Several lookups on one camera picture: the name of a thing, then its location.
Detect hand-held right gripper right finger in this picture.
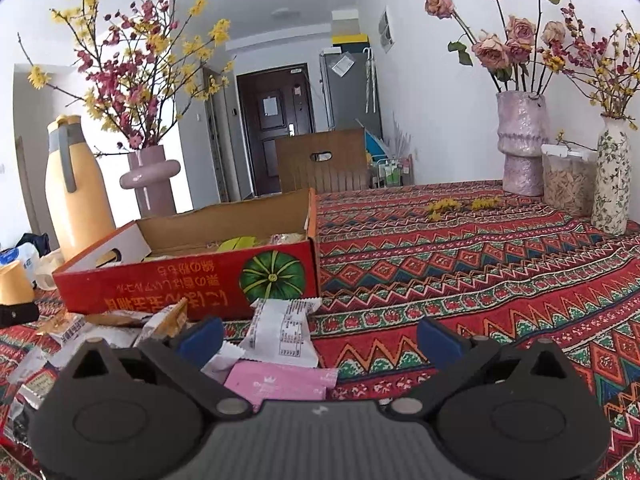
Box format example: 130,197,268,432
384,315,584,422

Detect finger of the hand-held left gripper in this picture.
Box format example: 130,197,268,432
0,302,40,329

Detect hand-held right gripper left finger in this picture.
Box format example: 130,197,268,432
56,315,249,422

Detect pile of snack packets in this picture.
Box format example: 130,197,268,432
0,305,201,453

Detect red cardboard box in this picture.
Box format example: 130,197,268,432
52,187,321,321

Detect white labelled snack packet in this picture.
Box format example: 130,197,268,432
239,297,323,367

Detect pink snack packet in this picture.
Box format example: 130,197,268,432
223,360,339,411

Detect light green snack packet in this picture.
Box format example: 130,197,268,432
217,236,266,253

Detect yellow mug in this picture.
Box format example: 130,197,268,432
0,261,36,306

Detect cream paper cup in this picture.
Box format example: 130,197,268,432
34,249,66,291

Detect wet wipes pack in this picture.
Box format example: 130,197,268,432
0,242,41,273

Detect dark bag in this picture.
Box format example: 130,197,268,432
17,232,51,257

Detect yellow thermos jug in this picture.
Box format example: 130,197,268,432
45,115,117,263

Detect fallen yellow petals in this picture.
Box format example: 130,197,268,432
425,197,502,222

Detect small storage rack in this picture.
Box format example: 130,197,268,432
372,155,415,188

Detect wooden chair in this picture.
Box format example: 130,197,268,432
275,128,371,195

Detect clear cereal jar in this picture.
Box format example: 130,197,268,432
541,143,598,217

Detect white dried grass bundle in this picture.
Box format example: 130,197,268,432
385,115,413,161

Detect pink textured vase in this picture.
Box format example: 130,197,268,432
496,91,551,197

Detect dark brown door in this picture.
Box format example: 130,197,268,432
236,67,317,196

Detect floral print vase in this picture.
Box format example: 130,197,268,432
591,115,631,236

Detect grey refrigerator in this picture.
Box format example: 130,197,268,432
320,45,383,133

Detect yellow and pink blossom branches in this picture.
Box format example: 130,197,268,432
17,0,236,153

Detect white umbrella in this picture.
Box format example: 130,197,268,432
364,47,377,113

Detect dried pink roses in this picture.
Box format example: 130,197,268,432
416,0,568,96

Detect red yellow berry branches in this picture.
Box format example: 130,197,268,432
550,0,640,131

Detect mauve ring vase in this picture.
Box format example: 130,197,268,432
119,145,182,220

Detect white wall panel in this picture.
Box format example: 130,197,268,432
377,7,396,53

